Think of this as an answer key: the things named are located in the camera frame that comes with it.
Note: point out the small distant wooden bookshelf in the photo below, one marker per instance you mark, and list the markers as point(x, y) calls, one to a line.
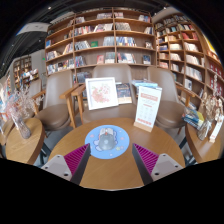
point(21, 66)

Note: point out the round wooden side table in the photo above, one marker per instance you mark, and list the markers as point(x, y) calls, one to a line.
point(25, 148)
point(205, 150)

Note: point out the glass vase pink dried flowers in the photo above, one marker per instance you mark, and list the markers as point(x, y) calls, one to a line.
point(23, 128)

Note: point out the glass vase pale dried flowers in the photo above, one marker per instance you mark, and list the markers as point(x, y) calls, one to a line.
point(203, 131)

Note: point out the stack of blue books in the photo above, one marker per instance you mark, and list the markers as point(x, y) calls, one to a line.
point(194, 118)

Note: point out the flat stack of teal books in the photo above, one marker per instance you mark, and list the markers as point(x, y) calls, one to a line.
point(145, 83)

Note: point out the dark-covered standing book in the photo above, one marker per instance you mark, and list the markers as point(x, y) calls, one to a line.
point(124, 93)

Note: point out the brown padded wooden armchair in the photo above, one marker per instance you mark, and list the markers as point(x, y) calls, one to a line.
point(111, 71)
point(170, 113)
point(55, 115)

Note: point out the white framed floral picture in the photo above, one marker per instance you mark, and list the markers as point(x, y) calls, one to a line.
point(101, 94)

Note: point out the round blue mouse pad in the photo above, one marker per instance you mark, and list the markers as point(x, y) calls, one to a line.
point(123, 141)

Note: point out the small white table sign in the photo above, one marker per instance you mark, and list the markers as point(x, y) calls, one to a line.
point(217, 130)

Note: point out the white red sign wooden base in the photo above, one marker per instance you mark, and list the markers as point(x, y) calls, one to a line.
point(148, 106)

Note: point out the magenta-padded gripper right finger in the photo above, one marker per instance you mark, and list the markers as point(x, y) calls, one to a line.
point(163, 165)

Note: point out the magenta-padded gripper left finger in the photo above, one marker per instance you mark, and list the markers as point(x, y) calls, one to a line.
point(60, 165)

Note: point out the white hanging ceiling panel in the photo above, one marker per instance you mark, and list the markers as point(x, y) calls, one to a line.
point(33, 28)

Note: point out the grey computer mouse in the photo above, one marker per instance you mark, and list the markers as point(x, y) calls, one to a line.
point(106, 141)

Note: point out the angled wooden bookshelf unit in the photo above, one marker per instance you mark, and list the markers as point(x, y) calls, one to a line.
point(190, 50)

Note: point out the wide wooden bookshelf unit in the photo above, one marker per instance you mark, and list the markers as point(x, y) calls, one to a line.
point(100, 33)

